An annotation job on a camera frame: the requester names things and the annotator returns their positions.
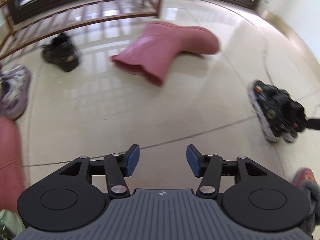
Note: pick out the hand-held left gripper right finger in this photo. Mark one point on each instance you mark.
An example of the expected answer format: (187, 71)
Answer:
(193, 160)

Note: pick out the pink rain boot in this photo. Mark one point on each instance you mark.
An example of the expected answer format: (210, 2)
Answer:
(10, 155)
(170, 45)

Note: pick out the wooden shoe rack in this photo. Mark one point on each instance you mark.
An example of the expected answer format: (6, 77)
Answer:
(75, 17)

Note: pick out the pink fur-lined boot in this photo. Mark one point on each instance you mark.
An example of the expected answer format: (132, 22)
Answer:
(305, 180)

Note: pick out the black leather shoe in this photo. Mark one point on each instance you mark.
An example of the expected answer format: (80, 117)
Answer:
(60, 52)

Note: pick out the green clog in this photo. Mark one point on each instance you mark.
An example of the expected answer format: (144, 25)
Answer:
(10, 225)

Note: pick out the black sandal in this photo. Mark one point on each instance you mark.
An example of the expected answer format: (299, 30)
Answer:
(270, 110)

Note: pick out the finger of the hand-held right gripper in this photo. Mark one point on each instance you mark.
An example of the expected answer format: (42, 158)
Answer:
(312, 124)

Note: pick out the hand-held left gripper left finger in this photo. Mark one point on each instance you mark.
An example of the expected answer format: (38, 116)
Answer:
(132, 160)

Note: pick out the purple grey sneaker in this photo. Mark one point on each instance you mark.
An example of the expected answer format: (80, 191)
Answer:
(15, 92)

